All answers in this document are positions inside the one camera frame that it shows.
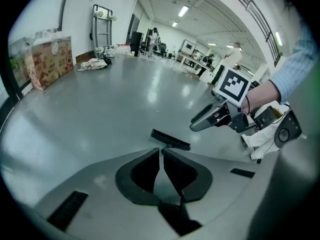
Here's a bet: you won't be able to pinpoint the dark grey round-holed device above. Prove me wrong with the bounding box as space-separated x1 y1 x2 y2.
273 109 303 149

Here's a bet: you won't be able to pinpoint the printed cardboard box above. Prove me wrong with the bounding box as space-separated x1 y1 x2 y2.
30 35 74 91

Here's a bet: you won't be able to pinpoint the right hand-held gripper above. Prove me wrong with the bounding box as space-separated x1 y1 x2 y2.
189 67 252 134

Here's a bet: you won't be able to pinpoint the row of clear plastic bottles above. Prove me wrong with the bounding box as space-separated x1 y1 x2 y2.
115 43 132 56

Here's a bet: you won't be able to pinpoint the person's right forearm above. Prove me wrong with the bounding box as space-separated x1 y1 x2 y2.
241 37 316 115

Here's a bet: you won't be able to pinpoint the white plastic bag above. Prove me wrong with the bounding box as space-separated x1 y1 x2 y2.
94 45 117 59

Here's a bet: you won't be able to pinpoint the white table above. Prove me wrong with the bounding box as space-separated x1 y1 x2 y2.
174 52 214 72

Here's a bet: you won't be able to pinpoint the black metal railing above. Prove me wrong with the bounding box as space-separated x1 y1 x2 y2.
219 0 284 68

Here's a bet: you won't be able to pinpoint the grey platform cart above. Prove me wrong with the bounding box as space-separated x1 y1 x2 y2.
89 4 118 58

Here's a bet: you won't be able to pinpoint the black framed monitor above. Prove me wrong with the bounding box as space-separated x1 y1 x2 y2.
180 39 198 56

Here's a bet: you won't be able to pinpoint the pile of white cloth bags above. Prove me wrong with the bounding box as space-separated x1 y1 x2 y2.
77 57 113 72

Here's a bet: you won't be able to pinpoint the crumpled white cloth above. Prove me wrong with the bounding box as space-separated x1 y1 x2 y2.
240 127 284 160

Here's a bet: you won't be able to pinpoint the black-framed glass doors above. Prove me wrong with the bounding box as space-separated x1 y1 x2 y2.
0 33 35 105

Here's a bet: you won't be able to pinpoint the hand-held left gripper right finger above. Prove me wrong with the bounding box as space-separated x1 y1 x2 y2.
160 147 214 203

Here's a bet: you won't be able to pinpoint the black cabinet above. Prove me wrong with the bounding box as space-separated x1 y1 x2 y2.
129 31 144 58

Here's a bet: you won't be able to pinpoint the black office chair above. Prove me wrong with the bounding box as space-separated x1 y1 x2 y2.
156 42 168 58

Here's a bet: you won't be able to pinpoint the black box device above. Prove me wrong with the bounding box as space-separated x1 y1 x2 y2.
251 105 279 131

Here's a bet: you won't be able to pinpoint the white plastic bags on box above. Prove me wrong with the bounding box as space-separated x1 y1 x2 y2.
31 28 73 58

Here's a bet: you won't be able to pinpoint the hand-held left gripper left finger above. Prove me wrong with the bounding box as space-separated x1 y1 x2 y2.
114 147 161 206

